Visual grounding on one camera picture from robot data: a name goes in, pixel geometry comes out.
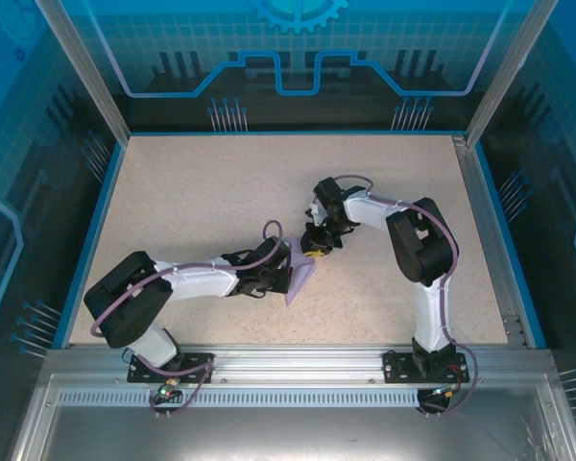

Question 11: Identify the wide blue printed enclosure panel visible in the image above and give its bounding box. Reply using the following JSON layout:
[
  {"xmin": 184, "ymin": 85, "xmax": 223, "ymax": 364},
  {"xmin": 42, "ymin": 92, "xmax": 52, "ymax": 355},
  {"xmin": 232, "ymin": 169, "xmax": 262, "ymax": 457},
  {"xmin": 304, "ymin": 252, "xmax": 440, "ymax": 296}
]
[{"xmin": 69, "ymin": 0, "xmax": 527, "ymax": 135}]

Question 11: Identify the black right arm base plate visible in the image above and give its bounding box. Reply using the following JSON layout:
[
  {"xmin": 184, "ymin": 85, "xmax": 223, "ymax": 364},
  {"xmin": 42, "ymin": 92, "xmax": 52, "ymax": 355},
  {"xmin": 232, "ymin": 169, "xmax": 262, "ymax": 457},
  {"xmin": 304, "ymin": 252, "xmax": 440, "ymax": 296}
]
[{"xmin": 382, "ymin": 350, "xmax": 467, "ymax": 385}]

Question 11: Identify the blue printed side panel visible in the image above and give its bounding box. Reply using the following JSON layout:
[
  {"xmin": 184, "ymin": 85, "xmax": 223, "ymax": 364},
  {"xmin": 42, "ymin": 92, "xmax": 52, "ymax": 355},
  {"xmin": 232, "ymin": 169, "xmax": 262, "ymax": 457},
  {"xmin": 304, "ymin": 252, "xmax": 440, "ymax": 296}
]
[
  {"xmin": 469, "ymin": 0, "xmax": 576, "ymax": 433},
  {"xmin": 0, "ymin": 0, "xmax": 126, "ymax": 461}
]

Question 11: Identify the aluminium frame post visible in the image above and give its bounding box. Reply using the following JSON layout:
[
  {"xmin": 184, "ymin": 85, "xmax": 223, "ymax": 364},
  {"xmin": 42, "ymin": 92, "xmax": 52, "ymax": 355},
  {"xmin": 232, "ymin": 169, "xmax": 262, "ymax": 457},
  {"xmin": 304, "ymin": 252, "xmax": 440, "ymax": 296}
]
[
  {"xmin": 463, "ymin": 0, "xmax": 563, "ymax": 148},
  {"xmin": 32, "ymin": 0, "xmax": 132, "ymax": 145}
]

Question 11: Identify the long aluminium base rail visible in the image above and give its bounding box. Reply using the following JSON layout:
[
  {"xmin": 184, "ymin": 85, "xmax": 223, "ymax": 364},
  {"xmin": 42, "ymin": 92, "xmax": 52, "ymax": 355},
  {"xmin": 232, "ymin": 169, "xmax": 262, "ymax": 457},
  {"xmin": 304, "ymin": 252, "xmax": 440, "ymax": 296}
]
[{"xmin": 42, "ymin": 343, "xmax": 558, "ymax": 388}]

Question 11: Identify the slotted grey cable duct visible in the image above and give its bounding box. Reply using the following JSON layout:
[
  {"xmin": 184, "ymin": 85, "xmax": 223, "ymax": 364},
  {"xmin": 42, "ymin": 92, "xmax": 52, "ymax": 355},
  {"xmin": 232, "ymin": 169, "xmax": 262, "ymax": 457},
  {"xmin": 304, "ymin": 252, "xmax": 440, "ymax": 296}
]
[{"xmin": 55, "ymin": 387, "xmax": 431, "ymax": 409}]

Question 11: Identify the cable connector with LED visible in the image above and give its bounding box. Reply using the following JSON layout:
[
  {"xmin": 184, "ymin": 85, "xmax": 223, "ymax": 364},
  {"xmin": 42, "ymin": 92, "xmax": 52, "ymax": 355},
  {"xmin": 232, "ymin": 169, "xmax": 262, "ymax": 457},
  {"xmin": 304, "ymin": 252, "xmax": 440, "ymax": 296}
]
[
  {"xmin": 425, "ymin": 382, "xmax": 465, "ymax": 400},
  {"xmin": 154, "ymin": 379, "xmax": 182, "ymax": 404}
]

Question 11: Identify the aluminium side rail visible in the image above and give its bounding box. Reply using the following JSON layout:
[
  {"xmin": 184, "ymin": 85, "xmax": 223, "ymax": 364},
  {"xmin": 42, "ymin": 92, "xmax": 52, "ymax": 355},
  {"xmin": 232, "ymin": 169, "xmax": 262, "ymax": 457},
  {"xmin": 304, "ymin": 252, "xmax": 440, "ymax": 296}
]
[{"xmin": 452, "ymin": 135, "xmax": 532, "ymax": 348}]

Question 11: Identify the grey metal shelf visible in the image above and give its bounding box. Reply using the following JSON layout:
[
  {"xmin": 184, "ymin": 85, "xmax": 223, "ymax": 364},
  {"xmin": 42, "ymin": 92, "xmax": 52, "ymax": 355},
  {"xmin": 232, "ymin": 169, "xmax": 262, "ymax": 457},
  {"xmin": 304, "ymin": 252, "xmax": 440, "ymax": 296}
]
[{"xmin": 7, "ymin": 372, "xmax": 576, "ymax": 461}]

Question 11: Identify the purple paper sheet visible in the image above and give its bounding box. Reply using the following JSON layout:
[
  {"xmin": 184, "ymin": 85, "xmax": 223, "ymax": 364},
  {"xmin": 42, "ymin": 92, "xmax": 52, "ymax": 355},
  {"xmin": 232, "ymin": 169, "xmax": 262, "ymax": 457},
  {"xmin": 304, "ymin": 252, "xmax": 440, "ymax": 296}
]
[{"xmin": 284, "ymin": 236, "xmax": 318, "ymax": 306}]

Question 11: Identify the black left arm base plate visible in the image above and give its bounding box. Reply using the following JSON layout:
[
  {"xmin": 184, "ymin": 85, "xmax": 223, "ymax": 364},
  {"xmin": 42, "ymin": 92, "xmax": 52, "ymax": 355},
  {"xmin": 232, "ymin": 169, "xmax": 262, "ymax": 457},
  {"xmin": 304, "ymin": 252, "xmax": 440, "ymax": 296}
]
[{"xmin": 127, "ymin": 352, "xmax": 216, "ymax": 385}]

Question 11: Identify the blue table border strip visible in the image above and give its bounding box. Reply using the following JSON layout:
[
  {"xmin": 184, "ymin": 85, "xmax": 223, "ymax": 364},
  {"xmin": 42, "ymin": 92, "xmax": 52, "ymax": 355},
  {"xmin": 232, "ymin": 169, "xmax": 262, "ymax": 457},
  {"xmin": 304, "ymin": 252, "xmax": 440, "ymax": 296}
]
[
  {"xmin": 473, "ymin": 142, "xmax": 549, "ymax": 350},
  {"xmin": 51, "ymin": 141, "xmax": 129, "ymax": 350}
]

